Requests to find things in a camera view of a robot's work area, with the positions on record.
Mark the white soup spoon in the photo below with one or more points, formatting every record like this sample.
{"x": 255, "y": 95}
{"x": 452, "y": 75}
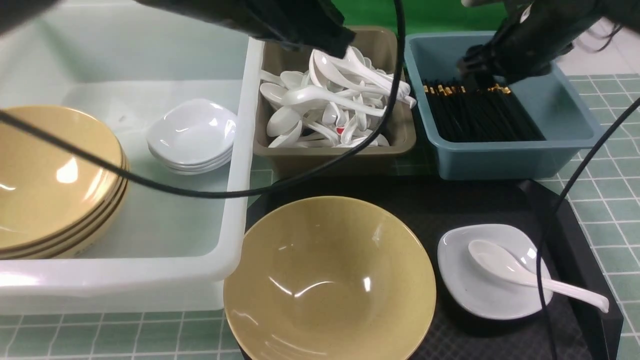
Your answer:
{"x": 497, "y": 261}

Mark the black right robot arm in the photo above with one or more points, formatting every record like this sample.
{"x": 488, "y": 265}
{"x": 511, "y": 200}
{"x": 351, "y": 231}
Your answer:
{"x": 528, "y": 41}

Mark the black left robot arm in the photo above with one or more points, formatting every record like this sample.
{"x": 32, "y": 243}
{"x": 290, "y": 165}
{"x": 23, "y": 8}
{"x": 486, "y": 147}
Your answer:
{"x": 294, "y": 24}

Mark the brown plastic spoon bin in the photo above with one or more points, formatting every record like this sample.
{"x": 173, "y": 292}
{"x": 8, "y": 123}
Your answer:
{"x": 380, "y": 45}

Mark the pile of white soup spoons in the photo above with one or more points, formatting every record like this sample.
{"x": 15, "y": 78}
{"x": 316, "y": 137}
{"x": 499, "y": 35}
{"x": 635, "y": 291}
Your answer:
{"x": 335, "y": 103}

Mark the black plastic serving tray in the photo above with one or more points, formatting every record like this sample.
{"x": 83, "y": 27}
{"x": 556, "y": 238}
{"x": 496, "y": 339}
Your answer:
{"x": 431, "y": 207}

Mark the stacked white dish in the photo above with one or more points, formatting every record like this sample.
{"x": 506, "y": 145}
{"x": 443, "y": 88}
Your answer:
{"x": 162, "y": 159}
{"x": 200, "y": 169}
{"x": 195, "y": 131}

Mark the top stacked white dish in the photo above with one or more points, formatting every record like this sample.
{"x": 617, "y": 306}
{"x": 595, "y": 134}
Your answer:
{"x": 195, "y": 131}

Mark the black chopsticks bundle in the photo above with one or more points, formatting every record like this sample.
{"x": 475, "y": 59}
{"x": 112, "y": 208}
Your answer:
{"x": 483, "y": 115}

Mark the white dish on tray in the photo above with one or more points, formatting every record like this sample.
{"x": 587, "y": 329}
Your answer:
{"x": 473, "y": 288}

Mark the blue plastic chopstick bin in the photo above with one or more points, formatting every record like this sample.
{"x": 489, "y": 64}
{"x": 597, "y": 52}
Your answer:
{"x": 554, "y": 105}

